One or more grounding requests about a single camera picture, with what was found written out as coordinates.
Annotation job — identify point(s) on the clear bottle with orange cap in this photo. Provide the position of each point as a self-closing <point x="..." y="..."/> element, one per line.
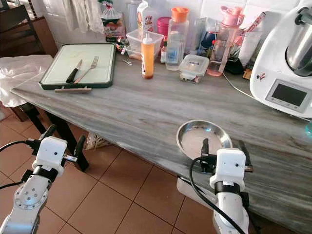
<point x="176" y="48"/>

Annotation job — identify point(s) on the white plastic bag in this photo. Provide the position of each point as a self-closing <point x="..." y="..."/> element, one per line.
<point x="24" y="73"/>

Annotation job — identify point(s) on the small red-capped white bottle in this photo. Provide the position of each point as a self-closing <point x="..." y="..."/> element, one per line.
<point x="163" y="52"/>

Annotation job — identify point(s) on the pink plastic canister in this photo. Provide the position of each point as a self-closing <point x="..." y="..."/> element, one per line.
<point x="163" y="27"/>

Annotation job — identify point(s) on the white plastic bin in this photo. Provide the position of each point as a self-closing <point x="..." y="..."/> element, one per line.
<point x="183" y="187"/>

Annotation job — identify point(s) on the pink patterned slim box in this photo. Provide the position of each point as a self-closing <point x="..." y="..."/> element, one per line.
<point x="257" y="20"/>

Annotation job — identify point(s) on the round steel plate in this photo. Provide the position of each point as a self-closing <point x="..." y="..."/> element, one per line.
<point x="192" y="139"/>

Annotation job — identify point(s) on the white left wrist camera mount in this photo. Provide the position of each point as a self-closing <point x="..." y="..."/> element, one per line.
<point x="49" y="152"/>

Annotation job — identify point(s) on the white kitchen cooking machine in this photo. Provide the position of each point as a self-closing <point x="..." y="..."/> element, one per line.
<point x="270" y="58"/>

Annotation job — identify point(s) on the clear bluish plastic bottle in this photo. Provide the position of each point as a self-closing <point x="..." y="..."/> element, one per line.
<point x="309" y="129"/>

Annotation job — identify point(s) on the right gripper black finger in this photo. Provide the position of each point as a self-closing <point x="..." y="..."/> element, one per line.
<point x="243" y="151"/>
<point x="205" y="149"/>

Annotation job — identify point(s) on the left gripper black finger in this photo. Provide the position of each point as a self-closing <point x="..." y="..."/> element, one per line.
<point x="82" y="146"/>
<point x="48" y="133"/>

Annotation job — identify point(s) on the printed snack bag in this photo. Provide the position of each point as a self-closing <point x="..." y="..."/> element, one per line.
<point x="111" y="24"/>

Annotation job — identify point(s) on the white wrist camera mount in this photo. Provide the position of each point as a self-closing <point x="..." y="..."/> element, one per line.
<point x="49" y="152"/>
<point x="228" y="168"/>

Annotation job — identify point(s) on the clear plastic tub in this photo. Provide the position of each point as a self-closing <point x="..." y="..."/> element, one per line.
<point x="134" y="41"/>

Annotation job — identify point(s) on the dark blue cup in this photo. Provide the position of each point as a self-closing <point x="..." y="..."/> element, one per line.
<point x="209" y="40"/>

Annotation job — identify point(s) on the lidded glass food container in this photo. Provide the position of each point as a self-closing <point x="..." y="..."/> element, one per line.
<point x="193" y="66"/>

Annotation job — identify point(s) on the small black device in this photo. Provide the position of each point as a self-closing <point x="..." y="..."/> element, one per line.
<point x="234" y="67"/>

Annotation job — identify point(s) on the patterned bag on floor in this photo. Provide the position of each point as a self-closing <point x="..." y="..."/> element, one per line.
<point x="100" y="141"/>

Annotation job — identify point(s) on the white hanging towel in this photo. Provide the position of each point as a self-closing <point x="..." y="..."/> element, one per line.
<point x="87" y="14"/>

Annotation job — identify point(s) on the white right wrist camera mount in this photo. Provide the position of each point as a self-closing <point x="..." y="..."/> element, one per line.
<point x="228" y="168"/>

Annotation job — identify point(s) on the green-rimmed white cutting board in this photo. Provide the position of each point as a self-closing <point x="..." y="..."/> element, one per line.
<point x="56" y="63"/>

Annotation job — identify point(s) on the steel fork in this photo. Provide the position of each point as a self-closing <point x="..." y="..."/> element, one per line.
<point x="93" y="62"/>

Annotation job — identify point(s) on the clear bottle with pink lid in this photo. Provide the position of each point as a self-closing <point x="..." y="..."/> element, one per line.
<point x="223" y="46"/>

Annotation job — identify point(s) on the white printed drink bottle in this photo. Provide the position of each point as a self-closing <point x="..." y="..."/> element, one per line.
<point x="144" y="19"/>

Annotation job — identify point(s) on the dark wooden chair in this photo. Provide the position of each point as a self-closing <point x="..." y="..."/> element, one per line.
<point x="19" y="29"/>

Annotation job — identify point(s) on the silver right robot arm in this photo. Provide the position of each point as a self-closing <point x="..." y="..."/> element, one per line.
<point x="231" y="214"/>

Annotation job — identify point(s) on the orange squeeze sauce bottle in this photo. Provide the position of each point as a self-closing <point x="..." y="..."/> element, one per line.
<point x="147" y="61"/>

